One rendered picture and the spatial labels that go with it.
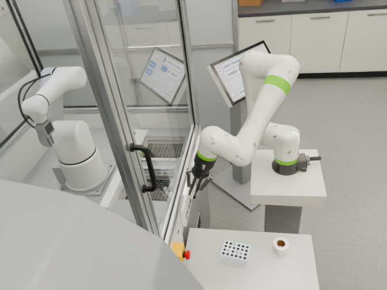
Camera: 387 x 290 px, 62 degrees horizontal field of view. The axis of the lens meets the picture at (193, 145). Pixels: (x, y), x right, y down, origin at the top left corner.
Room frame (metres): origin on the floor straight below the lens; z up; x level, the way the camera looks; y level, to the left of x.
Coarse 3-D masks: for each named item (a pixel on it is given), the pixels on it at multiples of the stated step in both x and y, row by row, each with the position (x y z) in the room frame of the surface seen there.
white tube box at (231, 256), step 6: (228, 240) 0.92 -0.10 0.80; (222, 246) 0.89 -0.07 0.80; (228, 246) 0.89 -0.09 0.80; (234, 246) 0.88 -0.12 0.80; (240, 246) 0.88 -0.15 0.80; (246, 246) 0.88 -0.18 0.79; (222, 252) 0.86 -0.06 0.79; (228, 252) 0.86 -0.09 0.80; (234, 252) 0.85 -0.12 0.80; (246, 252) 0.84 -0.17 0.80; (222, 258) 0.84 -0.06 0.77; (228, 258) 0.83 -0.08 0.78; (234, 258) 0.82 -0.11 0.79; (240, 258) 0.82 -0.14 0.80; (246, 258) 0.81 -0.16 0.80; (246, 264) 0.80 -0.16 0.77
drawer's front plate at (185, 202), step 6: (192, 174) 1.26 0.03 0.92; (192, 180) 1.24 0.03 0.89; (186, 186) 1.17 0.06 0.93; (186, 192) 1.13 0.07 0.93; (186, 198) 1.09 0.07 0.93; (186, 204) 1.07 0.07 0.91; (180, 210) 1.02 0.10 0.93; (186, 210) 1.05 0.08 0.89; (186, 216) 1.04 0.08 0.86; (186, 222) 1.02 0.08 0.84
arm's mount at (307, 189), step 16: (256, 160) 1.41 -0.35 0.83; (272, 160) 1.38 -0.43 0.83; (256, 176) 1.28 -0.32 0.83; (272, 176) 1.26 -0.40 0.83; (288, 176) 1.24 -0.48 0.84; (304, 176) 1.22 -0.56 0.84; (320, 176) 1.20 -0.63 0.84; (256, 192) 1.16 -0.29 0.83; (272, 192) 1.14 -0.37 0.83; (288, 192) 1.12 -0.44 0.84; (304, 192) 1.11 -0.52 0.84; (320, 192) 1.09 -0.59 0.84
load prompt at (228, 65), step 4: (240, 56) 2.10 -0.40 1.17; (232, 60) 2.06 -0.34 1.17; (236, 60) 2.07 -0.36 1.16; (220, 64) 2.00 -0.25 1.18; (224, 64) 2.01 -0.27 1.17; (228, 64) 2.02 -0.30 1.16; (232, 64) 2.03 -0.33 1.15; (236, 64) 2.05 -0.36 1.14; (224, 68) 1.99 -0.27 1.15; (228, 68) 2.00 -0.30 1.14
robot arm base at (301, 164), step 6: (300, 156) 1.31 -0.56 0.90; (306, 156) 1.32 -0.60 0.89; (276, 162) 1.30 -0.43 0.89; (300, 162) 1.27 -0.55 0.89; (306, 162) 1.27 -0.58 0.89; (276, 168) 1.28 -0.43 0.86; (282, 168) 1.26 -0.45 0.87; (288, 168) 1.25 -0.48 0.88; (294, 168) 1.26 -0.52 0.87; (300, 168) 1.26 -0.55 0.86; (306, 168) 1.26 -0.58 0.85; (282, 174) 1.25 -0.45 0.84; (288, 174) 1.24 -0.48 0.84
